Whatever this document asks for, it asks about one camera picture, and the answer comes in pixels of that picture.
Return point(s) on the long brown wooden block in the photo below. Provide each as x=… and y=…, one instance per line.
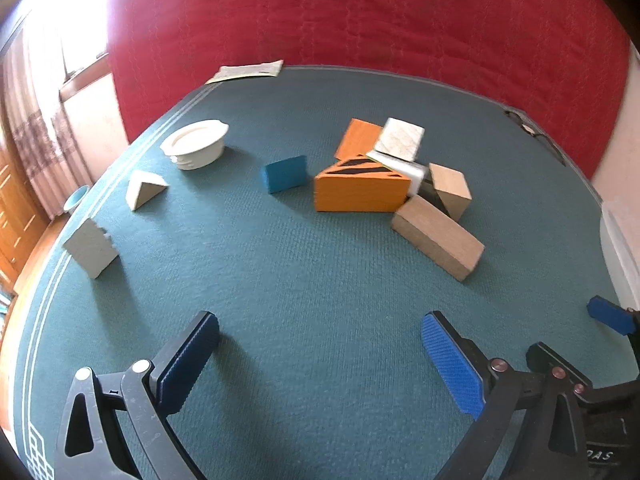
x=439, y=237

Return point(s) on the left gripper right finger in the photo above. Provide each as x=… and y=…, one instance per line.
x=459, y=362

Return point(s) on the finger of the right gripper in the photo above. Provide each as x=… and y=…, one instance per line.
x=542, y=359
x=623, y=321

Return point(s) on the green table mat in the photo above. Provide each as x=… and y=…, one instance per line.
x=321, y=373

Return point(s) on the wooden door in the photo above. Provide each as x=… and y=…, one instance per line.
x=22, y=219

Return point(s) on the tan wooden wedge block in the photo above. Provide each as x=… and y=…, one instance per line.
x=447, y=190

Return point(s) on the cream triangular block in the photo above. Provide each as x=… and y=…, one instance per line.
x=142, y=187

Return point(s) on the patterned curtain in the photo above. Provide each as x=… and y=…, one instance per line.
x=38, y=124

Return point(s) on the red quilted blanket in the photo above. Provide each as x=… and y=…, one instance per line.
x=565, y=62

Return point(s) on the blue wedge block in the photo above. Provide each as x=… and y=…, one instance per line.
x=285, y=174

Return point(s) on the white stacked plates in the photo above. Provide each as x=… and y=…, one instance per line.
x=196, y=145

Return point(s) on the blue waste bin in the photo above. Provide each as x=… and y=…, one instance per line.
x=75, y=199

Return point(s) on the white paper leaflet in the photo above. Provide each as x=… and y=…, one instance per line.
x=267, y=69

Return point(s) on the black wristwatch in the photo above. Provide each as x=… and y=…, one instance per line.
x=526, y=125

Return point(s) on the white marbled wedge block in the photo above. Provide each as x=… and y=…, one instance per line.
x=400, y=139

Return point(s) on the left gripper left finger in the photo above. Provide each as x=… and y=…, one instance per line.
x=179, y=363

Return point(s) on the orange block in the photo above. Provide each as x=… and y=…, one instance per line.
x=359, y=139

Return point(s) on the white power adapter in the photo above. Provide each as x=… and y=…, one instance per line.
x=415, y=172

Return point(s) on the grey white wedge block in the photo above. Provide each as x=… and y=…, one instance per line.
x=91, y=247

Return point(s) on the large orange striped wedge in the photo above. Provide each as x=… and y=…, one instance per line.
x=359, y=184

